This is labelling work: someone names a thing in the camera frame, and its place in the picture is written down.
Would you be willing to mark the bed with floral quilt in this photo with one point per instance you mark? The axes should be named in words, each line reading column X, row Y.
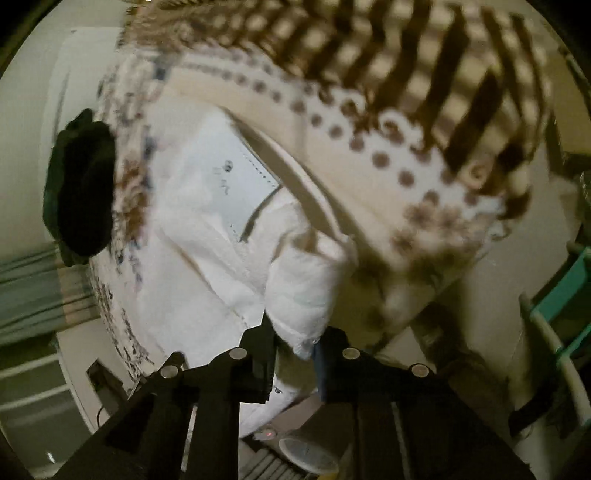
column 369, row 115

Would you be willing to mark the white pants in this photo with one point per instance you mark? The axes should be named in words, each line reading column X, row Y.
column 207, row 240

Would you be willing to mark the teal storage rack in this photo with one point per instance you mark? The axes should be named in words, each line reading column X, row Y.
column 558, row 295

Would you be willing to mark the window frame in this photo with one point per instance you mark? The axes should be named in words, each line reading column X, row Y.
column 27, row 383

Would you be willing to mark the striped grey curtain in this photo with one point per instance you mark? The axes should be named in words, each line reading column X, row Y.
column 32, row 295

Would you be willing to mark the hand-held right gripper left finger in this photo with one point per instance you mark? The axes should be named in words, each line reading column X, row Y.
column 258, row 364

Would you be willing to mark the dark green blanket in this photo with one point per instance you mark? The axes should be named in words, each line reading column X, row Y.
column 81, row 184

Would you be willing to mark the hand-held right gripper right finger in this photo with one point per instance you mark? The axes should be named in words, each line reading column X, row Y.
column 322, row 369

